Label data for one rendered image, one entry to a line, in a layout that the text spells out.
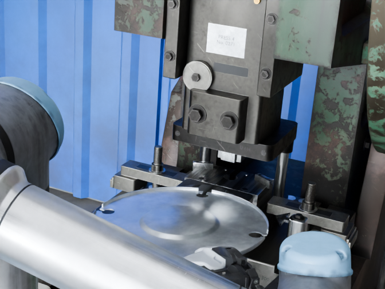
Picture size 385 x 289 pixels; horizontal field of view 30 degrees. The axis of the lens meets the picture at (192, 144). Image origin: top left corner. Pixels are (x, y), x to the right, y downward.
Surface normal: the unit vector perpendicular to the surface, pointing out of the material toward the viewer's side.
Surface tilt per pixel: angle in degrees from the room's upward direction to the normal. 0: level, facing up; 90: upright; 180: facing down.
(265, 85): 90
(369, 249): 74
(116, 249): 32
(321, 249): 7
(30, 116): 54
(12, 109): 44
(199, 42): 90
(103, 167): 90
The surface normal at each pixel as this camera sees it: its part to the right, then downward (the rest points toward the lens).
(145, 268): 0.15, -0.53
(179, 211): 0.03, -0.95
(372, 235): -0.39, 0.02
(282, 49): -0.43, 0.29
